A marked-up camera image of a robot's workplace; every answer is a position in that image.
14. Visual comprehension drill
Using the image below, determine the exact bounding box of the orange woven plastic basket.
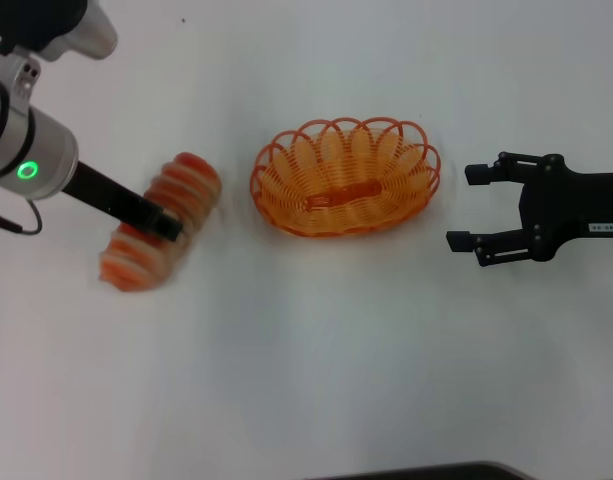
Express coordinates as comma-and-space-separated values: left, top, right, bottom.
250, 116, 443, 240

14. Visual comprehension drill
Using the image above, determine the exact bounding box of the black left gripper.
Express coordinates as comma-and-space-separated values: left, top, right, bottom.
63, 162, 185, 244

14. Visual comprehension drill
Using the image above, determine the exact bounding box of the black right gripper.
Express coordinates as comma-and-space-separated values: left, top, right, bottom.
445, 151, 613, 269

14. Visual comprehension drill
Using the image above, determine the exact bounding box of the dark rounded robot base edge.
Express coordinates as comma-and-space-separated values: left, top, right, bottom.
305, 459, 537, 480

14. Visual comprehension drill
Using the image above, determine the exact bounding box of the orange white striped bread loaf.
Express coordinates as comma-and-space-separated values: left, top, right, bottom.
98, 152, 223, 294

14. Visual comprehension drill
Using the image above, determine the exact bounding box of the black cable with metal plug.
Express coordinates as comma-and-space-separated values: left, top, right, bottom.
0, 199, 43, 236

